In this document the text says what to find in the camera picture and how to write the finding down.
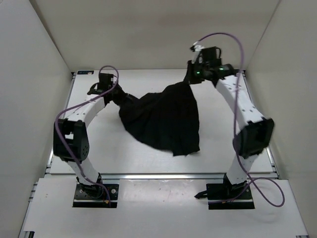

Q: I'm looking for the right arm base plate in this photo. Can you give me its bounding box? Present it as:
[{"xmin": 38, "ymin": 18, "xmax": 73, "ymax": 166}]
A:
[{"xmin": 194, "ymin": 179, "xmax": 255, "ymax": 210}]

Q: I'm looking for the left blue corner label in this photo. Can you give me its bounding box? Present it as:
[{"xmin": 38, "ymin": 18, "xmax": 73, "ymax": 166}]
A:
[{"xmin": 77, "ymin": 70, "xmax": 94, "ymax": 75}]

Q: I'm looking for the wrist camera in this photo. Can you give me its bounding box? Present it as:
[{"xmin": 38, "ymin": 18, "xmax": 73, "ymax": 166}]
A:
[
  {"xmin": 87, "ymin": 73, "xmax": 115, "ymax": 95},
  {"xmin": 190, "ymin": 45, "xmax": 222, "ymax": 67}
]

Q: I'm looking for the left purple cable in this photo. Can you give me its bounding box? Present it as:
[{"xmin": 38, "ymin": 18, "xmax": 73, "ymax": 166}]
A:
[{"xmin": 56, "ymin": 65, "xmax": 120, "ymax": 206}]

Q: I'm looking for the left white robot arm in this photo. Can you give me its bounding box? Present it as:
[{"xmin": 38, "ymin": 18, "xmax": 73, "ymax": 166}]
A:
[{"xmin": 53, "ymin": 81, "xmax": 137, "ymax": 201}]

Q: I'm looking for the aluminium front rail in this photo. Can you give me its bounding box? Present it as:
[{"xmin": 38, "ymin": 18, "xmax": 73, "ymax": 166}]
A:
[{"xmin": 102, "ymin": 174, "xmax": 224, "ymax": 180}]

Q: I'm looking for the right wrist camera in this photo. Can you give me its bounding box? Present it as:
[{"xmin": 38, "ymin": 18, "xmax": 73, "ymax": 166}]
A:
[{"xmin": 190, "ymin": 45, "xmax": 222, "ymax": 67}]

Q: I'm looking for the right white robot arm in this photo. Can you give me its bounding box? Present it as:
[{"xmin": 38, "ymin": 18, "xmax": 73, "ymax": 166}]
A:
[{"xmin": 185, "ymin": 61, "xmax": 274, "ymax": 201}]

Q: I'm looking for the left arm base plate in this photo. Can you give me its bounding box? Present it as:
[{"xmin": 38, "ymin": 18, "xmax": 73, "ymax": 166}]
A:
[{"xmin": 72, "ymin": 183, "xmax": 119, "ymax": 208}]

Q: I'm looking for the black skirt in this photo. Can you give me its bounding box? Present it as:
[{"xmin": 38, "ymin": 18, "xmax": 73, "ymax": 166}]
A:
[{"xmin": 119, "ymin": 82, "xmax": 200, "ymax": 156}]

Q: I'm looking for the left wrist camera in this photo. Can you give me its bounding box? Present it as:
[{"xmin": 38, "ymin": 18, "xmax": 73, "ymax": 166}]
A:
[{"xmin": 87, "ymin": 73, "xmax": 115, "ymax": 95}]

